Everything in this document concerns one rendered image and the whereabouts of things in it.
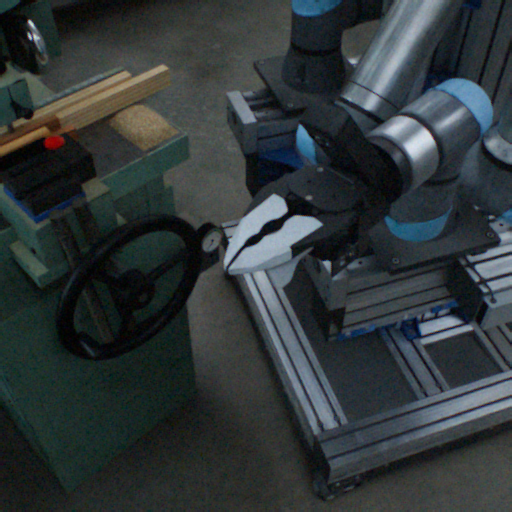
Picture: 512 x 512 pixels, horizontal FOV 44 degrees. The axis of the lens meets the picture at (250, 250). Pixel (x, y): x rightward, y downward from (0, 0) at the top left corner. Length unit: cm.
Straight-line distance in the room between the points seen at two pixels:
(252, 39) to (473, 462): 232
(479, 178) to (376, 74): 29
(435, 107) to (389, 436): 105
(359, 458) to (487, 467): 45
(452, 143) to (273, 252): 25
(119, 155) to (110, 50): 221
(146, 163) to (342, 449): 81
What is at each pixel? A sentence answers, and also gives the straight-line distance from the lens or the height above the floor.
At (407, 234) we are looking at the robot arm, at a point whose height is 108.
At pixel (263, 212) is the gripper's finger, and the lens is 58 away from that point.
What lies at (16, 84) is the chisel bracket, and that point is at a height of 106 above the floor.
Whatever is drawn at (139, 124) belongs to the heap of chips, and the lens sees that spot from 124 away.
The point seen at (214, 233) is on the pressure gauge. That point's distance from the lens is 135.
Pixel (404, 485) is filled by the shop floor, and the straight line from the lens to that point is 182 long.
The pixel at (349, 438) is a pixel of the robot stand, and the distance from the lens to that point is 159.
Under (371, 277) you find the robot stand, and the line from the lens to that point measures 119.
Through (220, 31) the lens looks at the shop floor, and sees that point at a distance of 349.
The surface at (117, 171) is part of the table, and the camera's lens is 118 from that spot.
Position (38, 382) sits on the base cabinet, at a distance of 141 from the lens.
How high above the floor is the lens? 164
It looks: 47 degrees down
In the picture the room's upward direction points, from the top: straight up
